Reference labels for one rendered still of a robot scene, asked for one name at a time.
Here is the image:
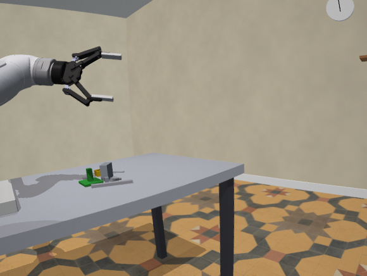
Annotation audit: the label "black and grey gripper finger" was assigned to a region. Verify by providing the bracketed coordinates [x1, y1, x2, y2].
[62, 73, 114, 106]
[70, 46, 121, 70]

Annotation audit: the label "yellow square nut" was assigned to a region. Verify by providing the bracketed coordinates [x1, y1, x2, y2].
[94, 169, 101, 177]

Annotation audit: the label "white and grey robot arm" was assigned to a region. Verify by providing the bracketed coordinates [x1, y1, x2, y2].
[0, 54, 56, 106]

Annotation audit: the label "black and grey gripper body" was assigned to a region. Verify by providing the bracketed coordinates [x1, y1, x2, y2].
[51, 61, 82, 86]

